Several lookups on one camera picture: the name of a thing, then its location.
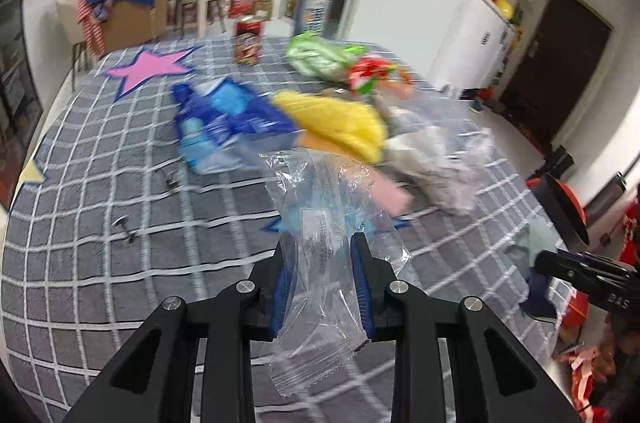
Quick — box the clear plastic wrapper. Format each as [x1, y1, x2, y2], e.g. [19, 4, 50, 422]
[262, 148, 414, 397]

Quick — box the blue snack bag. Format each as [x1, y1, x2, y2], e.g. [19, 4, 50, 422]
[171, 78, 302, 175]

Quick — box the red trash bin black liner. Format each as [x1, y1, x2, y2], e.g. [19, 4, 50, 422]
[526, 174, 590, 253]

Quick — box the grey checked tablecloth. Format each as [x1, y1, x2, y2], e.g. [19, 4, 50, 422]
[1, 47, 558, 422]

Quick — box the crumpled clear plastic bag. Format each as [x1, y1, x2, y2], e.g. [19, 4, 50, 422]
[373, 91, 495, 215]

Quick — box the dark entrance door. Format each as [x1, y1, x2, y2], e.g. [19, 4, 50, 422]
[500, 0, 612, 154]

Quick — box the white shoe cabinet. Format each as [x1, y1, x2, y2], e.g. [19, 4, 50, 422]
[428, 0, 529, 92]

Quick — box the yellow corn cob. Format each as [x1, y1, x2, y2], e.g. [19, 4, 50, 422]
[270, 90, 387, 164]

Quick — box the red green snack wrapper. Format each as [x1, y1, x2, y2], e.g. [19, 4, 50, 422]
[347, 55, 413, 98]

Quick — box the red drink can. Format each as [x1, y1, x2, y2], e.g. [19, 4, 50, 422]
[233, 16, 262, 66]

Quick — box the green vegetable bag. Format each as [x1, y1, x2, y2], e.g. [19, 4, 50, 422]
[286, 31, 369, 83]

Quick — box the cardboard box blue cloth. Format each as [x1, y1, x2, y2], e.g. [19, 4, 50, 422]
[77, 0, 167, 58]

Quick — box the blue white tall can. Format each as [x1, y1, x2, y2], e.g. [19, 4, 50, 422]
[293, 0, 331, 35]

